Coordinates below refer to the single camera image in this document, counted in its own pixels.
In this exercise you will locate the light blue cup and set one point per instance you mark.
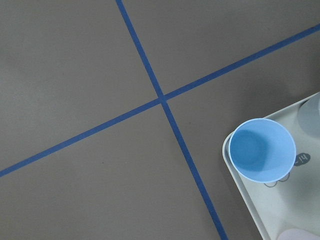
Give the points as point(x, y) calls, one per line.
point(262, 150)

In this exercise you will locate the grey plastic cup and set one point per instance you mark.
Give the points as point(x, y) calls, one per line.
point(308, 116)

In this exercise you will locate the pink plastic cup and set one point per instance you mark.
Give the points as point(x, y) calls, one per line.
point(297, 234)

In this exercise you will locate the cream serving tray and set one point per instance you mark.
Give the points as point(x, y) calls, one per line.
point(293, 202)

